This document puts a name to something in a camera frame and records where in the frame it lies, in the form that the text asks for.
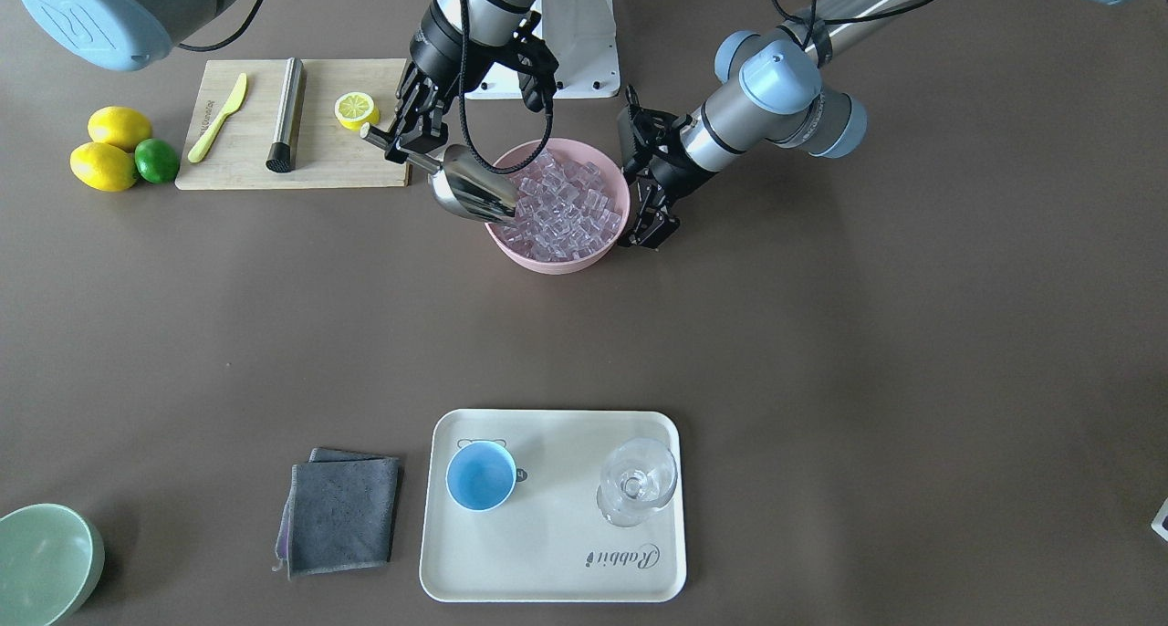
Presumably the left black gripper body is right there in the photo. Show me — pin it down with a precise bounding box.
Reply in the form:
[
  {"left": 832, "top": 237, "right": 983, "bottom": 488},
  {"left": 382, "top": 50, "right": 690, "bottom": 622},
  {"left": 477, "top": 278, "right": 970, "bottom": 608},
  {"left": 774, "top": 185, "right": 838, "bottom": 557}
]
[{"left": 617, "top": 84, "right": 716, "bottom": 203}]

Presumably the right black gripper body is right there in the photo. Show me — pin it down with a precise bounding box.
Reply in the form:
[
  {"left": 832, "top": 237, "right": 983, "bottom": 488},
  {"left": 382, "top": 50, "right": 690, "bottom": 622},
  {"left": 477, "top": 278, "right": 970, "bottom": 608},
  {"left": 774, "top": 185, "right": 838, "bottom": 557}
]
[{"left": 401, "top": 5, "right": 558, "bottom": 113}]

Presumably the steel ice scoop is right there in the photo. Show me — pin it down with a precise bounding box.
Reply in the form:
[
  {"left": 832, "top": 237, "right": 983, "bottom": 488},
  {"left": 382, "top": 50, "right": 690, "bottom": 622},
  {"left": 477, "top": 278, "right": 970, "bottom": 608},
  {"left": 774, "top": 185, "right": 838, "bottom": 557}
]
[{"left": 405, "top": 144, "right": 517, "bottom": 224}]

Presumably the pink bowl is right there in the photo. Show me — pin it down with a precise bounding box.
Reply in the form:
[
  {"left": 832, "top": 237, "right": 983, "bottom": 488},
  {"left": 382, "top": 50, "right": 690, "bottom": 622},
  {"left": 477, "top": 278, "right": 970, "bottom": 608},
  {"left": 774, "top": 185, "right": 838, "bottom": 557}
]
[{"left": 487, "top": 137, "right": 631, "bottom": 274}]

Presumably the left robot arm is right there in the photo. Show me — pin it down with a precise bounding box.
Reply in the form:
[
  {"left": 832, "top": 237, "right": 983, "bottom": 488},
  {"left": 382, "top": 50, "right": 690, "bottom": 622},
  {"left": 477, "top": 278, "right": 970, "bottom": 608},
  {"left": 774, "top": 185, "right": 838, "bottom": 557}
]
[{"left": 617, "top": 0, "right": 939, "bottom": 249}]

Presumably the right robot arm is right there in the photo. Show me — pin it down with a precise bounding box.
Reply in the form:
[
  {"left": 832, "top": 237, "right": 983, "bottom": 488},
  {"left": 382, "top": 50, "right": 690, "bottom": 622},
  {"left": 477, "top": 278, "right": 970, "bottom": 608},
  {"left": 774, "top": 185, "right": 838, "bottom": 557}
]
[{"left": 21, "top": 0, "right": 558, "bottom": 162}]

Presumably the clear ice cubes pile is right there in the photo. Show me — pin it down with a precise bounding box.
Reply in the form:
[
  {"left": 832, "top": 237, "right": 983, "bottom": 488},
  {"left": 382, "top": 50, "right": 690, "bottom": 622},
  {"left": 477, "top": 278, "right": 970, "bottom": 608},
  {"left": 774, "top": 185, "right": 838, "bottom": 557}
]
[{"left": 488, "top": 149, "right": 626, "bottom": 263}]

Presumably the blue cup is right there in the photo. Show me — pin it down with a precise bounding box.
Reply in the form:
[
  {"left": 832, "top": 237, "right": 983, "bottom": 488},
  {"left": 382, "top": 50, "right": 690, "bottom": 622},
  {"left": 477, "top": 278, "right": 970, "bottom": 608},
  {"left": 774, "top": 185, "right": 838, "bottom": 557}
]
[{"left": 445, "top": 440, "right": 520, "bottom": 512}]

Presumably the half lemon slice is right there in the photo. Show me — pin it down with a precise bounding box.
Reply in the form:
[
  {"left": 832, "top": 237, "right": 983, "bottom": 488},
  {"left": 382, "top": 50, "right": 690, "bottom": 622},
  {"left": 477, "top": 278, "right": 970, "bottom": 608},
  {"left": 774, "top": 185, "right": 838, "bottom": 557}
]
[{"left": 333, "top": 92, "right": 381, "bottom": 130}]

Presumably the bamboo cutting board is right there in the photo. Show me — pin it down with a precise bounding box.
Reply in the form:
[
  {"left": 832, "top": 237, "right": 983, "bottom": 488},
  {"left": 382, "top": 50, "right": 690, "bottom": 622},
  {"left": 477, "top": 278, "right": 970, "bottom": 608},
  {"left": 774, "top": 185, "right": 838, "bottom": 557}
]
[{"left": 175, "top": 57, "right": 410, "bottom": 192}]

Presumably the steel muddler black tip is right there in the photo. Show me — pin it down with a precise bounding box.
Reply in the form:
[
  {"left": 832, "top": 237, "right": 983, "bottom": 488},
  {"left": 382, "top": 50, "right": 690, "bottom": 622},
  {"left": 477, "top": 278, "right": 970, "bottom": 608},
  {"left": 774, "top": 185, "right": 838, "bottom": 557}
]
[{"left": 266, "top": 57, "right": 305, "bottom": 173}]

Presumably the yellow plastic knife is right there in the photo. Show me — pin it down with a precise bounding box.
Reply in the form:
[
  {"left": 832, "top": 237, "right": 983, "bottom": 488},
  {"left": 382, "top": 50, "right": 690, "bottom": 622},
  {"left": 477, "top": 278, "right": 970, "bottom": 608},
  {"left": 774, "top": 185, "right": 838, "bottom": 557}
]
[{"left": 187, "top": 74, "right": 249, "bottom": 164}]

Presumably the clear wine glass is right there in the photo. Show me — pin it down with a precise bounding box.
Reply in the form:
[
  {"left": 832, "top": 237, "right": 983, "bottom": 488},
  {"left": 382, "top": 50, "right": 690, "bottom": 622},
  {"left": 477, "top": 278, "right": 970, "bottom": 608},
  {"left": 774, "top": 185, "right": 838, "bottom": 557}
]
[{"left": 596, "top": 436, "right": 680, "bottom": 527}]

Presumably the green lime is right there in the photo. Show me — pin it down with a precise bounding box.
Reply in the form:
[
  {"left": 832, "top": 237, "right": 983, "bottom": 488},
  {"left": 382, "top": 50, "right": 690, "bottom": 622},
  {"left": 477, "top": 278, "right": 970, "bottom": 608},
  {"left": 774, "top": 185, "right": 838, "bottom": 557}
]
[{"left": 132, "top": 137, "right": 181, "bottom": 185}]

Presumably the yellow lemon upper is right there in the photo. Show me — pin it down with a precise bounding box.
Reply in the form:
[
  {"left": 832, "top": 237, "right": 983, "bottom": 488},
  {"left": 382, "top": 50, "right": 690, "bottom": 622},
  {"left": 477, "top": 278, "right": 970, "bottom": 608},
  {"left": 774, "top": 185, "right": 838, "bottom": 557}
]
[{"left": 86, "top": 106, "right": 153, "bottom": 152}]

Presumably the yellow lemon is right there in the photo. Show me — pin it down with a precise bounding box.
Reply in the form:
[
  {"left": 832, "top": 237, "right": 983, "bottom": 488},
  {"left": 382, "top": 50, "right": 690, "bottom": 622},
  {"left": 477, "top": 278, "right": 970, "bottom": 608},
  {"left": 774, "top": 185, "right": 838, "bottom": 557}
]
[
  {"left": 69, "top": 142, "right": 139, "bottom": 193},
  {"left": 86, "top": 106, "right": 153, "bottom": 152}
]

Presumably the cream serving tray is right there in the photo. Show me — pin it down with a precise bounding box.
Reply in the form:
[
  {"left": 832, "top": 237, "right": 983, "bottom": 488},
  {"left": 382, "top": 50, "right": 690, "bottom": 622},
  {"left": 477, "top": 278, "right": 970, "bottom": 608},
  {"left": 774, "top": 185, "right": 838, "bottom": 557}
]
[{"left": 420, "top": 409, "right": 688, "bottom": 601}]

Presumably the yellow lemon lower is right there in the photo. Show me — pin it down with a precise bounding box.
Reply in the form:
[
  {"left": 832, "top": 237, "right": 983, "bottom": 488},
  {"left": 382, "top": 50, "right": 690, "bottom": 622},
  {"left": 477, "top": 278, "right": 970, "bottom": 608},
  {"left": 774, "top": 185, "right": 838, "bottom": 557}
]
[{"left": 69, "top": 142, "right": 139, "bottom": 193}]

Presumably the grey folded cloth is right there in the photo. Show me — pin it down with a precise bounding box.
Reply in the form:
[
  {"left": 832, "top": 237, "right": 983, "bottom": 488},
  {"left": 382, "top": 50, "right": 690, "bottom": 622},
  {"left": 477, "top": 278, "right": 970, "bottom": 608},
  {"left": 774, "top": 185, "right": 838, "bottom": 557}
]
[{"left": 274, "top": 447, "right": 403, "bottom": 578}]

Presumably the mint green bowl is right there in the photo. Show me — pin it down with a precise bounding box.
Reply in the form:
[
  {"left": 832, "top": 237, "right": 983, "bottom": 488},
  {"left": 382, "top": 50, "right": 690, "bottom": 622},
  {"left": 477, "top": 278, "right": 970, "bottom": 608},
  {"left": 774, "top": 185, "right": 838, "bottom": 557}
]
[{"left": 1, "top": 503, "right": 105, "bottom": 625}]

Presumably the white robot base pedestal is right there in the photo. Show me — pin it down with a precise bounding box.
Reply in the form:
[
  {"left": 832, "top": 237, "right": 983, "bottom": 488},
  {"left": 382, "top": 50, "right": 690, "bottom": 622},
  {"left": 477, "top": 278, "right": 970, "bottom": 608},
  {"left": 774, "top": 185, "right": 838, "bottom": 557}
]
[{"left": 468, "top": 0, "right": 619, "bottom": 99}]

